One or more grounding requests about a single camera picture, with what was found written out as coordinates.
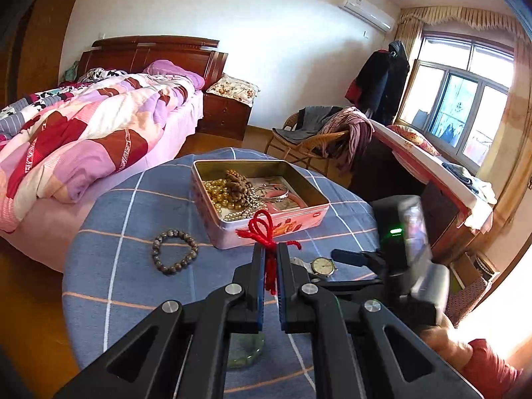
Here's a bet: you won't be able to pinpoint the pile of folded clothes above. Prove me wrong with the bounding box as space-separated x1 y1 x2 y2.
441 162 497 205

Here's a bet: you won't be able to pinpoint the dark wooden desk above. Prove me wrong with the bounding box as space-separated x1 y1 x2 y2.
349 133 470 250

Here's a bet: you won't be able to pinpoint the wooden nightstand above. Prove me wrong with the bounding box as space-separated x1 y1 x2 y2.
197 91 253 141

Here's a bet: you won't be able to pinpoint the wooden bed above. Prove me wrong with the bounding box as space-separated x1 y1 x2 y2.
0 35 229 275

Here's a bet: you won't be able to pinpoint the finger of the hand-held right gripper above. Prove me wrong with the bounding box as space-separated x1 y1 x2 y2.
318 276 387 298
331 248 387 269

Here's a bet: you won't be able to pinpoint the blue checked tablecloth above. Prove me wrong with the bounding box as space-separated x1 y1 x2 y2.
62 154 389 399

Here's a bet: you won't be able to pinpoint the red knotted cord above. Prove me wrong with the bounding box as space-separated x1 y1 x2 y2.
235 209 287 296

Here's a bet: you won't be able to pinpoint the floral cushion with white trim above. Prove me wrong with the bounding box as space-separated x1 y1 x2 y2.
206 74 260 106

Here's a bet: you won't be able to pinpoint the pink tin box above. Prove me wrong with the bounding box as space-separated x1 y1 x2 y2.
191 159 331 250

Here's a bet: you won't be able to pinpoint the window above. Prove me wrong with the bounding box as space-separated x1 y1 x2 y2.
397 33 516 171

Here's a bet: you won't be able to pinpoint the wooden wardrobe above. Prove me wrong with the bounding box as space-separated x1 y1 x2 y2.
0 0 90 109

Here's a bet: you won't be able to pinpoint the white air conditioner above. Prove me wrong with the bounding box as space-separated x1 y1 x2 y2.
337 0 396 32

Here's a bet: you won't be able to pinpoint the black hanging coats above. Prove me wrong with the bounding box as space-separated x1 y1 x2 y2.
347 41 411 123

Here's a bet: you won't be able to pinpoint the purple pillow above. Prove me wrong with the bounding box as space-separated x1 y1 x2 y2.
143 59 205 90

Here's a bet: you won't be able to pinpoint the red floral pillow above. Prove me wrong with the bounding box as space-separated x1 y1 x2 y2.
386 124 441 156

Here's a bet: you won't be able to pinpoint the person's right hand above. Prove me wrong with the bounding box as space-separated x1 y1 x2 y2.
418 314 474 379

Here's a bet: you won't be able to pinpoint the black and white floral blanket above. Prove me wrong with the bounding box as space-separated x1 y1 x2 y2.
77 67 129 84

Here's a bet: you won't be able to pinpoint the green jade bangle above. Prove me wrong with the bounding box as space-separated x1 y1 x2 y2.
226 334 265 369

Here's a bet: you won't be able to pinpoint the dark woven basket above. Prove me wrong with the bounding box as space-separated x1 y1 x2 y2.
447 274 493 327

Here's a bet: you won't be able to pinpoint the metal bead chain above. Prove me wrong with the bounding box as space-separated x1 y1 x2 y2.
239 191 269 217

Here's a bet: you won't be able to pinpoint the pink bangle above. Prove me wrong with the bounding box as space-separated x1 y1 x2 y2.
262 187 308 212

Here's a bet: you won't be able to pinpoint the cardboard box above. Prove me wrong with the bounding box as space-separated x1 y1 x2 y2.
449 251 483 287

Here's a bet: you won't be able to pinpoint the gold pearl necklace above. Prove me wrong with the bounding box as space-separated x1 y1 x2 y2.
202 178 250 212

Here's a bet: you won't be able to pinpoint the brown wooden bead bracelet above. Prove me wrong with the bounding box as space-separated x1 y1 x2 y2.
224 170 255 210

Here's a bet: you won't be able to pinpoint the grey jacket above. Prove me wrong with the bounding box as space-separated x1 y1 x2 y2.
272 106 343 142

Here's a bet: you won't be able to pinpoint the white pad with red edge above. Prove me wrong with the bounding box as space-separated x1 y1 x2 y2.
370 118 497 233

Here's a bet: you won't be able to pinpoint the wicker chair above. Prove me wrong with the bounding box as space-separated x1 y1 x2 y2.
265 110 354 175

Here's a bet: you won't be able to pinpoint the yellow curtain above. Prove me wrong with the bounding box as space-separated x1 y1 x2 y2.
393 5 532 200

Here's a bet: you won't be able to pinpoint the silver bangle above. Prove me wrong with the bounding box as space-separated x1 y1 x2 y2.
251 183 289 201

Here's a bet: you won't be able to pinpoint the pink patchwork quilt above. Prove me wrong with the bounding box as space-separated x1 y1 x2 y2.
0 72 196 233

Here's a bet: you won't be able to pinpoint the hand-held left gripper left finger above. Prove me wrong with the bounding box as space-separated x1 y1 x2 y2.
54 243 267 399

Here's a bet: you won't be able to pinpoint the silver wristwatch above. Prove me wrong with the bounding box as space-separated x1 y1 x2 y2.
291 255 338 278

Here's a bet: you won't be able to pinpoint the dark bead bracelet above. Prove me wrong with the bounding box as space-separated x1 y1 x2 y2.
152 228 199 275

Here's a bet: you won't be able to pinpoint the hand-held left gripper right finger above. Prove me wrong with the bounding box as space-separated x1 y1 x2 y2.
276 242 485 399

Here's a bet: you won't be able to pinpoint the pink and maroon clothes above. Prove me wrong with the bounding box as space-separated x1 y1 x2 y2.
318 107 375 171

